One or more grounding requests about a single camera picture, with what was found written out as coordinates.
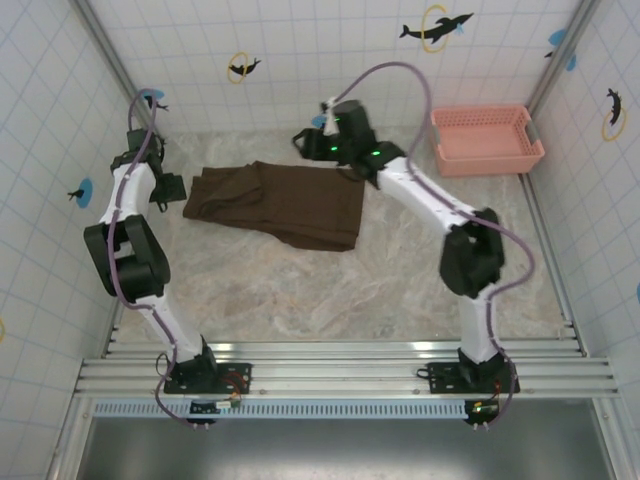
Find large dolphin yellow ring sticker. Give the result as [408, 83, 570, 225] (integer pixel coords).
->
[421, 3, 476, 55]

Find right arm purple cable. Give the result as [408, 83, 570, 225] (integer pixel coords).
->
[332, 60, 536, 430]

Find brown long pants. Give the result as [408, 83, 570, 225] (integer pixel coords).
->
[181, 159, 367, 253]

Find aluminium corner post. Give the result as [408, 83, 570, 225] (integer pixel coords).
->
[527, 0, 609, 131]
[73, 0, 167, 151]

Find pink plastic basket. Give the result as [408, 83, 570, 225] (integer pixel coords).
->
[429, 105, 546, 177]

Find aluminium rail beam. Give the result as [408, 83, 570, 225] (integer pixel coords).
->
[74, 342, 621, 401]

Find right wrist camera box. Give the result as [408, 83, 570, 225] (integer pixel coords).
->
[321, 98, 339, 136]

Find blue oval shark sticker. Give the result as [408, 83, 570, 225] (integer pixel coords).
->
[137, 87, 171, 113]

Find white slotted cable duct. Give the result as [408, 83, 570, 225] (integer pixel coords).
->
[92, 399, 474, 420]

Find red base wires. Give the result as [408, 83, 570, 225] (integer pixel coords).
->
[222, 370, 250, 399]

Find grey metal sheet panel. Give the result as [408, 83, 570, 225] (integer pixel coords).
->
[74, 417, 617, 480]

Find small black controller board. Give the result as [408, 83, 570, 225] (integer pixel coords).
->
[464, 398, 502, 419]
[189, 397, 241, 418]

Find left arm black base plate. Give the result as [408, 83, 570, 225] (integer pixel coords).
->
[162, 359, 254, 397]

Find small dolphin yellow ring sticker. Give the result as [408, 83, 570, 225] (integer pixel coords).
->
[227, 50, 263, 85]

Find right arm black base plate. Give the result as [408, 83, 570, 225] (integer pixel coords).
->
[417, 359, 521, 397]

